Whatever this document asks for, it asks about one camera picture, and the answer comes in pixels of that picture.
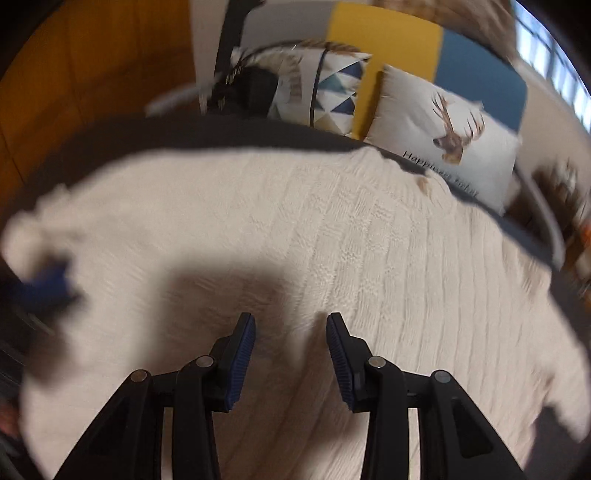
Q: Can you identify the barred window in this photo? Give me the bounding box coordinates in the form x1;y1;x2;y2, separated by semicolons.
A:
512;0;591;130

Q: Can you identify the white knit sweater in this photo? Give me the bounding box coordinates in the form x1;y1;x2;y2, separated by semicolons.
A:
0;145;591;480

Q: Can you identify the cat print pillow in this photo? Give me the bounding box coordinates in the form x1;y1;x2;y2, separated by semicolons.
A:
231;44;324;125

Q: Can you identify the black handbag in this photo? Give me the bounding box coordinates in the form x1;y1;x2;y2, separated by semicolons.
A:
208;67;280;118

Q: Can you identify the deer print pillow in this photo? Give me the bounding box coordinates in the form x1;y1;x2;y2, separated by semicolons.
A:
365;65;522;215

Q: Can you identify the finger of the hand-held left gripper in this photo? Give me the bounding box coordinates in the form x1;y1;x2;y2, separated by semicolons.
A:
18;256;84;321

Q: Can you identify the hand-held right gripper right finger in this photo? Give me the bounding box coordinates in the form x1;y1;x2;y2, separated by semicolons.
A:
325;312;527;480

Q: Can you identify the triangle pattern pillow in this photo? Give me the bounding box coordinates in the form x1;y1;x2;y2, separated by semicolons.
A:
309;51;372;137

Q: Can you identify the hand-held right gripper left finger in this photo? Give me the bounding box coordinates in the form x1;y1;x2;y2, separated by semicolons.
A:
53;312;257;480

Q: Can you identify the grey yellow blue sofa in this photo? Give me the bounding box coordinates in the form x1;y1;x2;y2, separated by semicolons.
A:
145;0;568;273

